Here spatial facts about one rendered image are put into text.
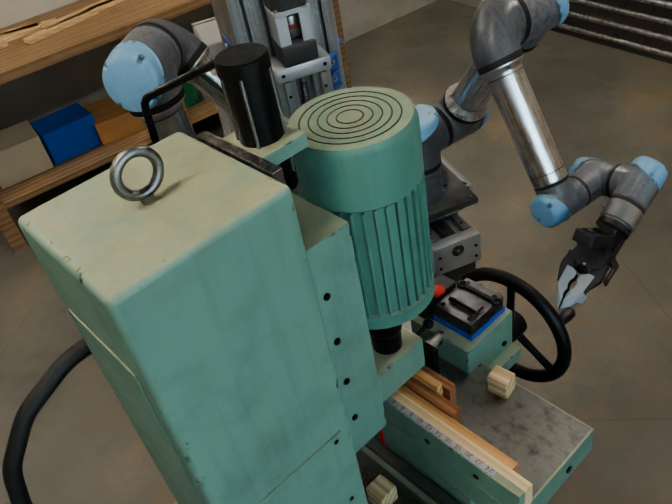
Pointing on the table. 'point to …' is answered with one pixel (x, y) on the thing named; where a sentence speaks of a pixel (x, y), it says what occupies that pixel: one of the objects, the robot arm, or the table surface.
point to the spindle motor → (372, 192)
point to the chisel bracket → (399, 363)
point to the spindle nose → (386, 340)
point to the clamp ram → (433, 350)
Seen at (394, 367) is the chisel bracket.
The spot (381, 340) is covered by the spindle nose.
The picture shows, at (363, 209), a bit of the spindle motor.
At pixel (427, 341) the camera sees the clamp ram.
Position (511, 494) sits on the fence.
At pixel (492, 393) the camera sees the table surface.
